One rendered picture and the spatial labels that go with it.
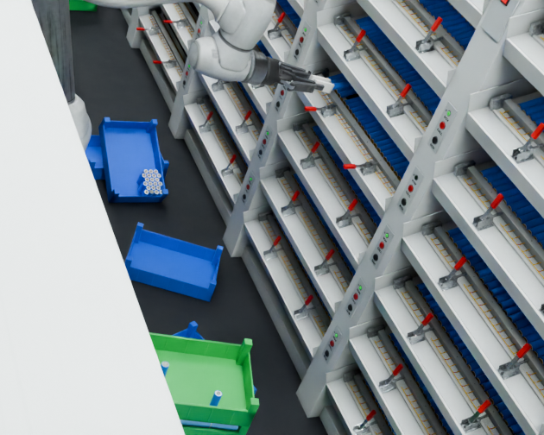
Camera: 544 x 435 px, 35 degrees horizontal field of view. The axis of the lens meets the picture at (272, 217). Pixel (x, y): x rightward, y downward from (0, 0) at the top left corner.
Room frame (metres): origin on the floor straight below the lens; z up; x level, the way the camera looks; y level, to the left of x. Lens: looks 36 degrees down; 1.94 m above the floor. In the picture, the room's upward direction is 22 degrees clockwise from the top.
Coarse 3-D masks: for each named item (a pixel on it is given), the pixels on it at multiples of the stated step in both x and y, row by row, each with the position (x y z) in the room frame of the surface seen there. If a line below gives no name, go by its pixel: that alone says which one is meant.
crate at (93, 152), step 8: (96, 136) 2.68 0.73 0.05; (88, 144) 2.67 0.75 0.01; (96, 144) 2.69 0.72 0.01; (88, 152) 2.64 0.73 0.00; (96, 152) 2.65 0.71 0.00; (160, 152) 2.74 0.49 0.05; (88, 160) 2.59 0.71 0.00; (96, 160) 2.61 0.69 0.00; (96, 168) 2.50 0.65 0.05; (96, 176) 2.50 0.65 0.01; (104, 176) 2.52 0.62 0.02
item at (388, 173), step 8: (328, 96) 2.30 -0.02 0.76; (336, 96) 2.29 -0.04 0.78; (336, 104) 2.26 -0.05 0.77; (344, 104) 2.25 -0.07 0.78; (344, 112) 2.22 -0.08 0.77; (352, 120) 2.19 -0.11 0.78; (344, 128) 2.17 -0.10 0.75; (352, 128) 2.16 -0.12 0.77; (360, 128) 2.16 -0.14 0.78; (352, 136) 2.14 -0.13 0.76; (360, 136) 2.12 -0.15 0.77; (368, 144) 2.09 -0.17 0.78; (368, 152) 2.08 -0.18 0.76; (376, 152) 2.07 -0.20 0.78; (376, 160) 2.04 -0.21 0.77; (384, 168) 2.01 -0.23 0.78; (392, 176) 1.98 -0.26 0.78; (392, 184) 1.96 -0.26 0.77; (392, 192) 1.93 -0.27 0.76
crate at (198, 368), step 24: (168, 336) 1.46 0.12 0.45; (168, 360) 1.43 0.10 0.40; (192, 360) 1.46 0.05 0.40; (216, 360) 1.49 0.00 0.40; (240, 360) 1.50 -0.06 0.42; (168, 384) 1.36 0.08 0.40; (192, 384) 1.39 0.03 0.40; (216, 384) 1.42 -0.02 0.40; (240, 384) 1.44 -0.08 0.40; (192, 408) 1.29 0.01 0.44; (216, 408) 1.30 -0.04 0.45; (240, 408) 1.37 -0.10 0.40
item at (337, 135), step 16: (320, 64) 2.40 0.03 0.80; (304, 96) 2.32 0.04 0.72; (320, 96) 2.31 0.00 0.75; (320, 128) 2.23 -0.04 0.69; (336, 128) 2.18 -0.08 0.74; (336, 144) 2.13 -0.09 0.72; (352, 144) 2.12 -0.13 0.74; (352, 160) 2.06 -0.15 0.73; (368, 160) 2.06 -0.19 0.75; (352, 176) 2.05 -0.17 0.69; (368, 176) 2.00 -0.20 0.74; (368, 192) 1.96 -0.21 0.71; (384, 192) 1.95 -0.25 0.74; (384, 208) 1.89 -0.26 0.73
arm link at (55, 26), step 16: (32, 0) 2.12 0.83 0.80; (48, 0) 2.10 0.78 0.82; (64, 0) 2.14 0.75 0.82; (48, 16) 2.10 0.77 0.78; (64, 16) 2.13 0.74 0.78; (48, 32) 2.10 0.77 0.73; (64, 32) 2.13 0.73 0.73; (48, 48) 2.10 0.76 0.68; (64, 48) 2.12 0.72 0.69; (64, 64) 2.12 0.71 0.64; (64, 80) 2.12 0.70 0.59; (80, 112) 2.13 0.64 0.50; (80, 128) 2.12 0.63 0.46
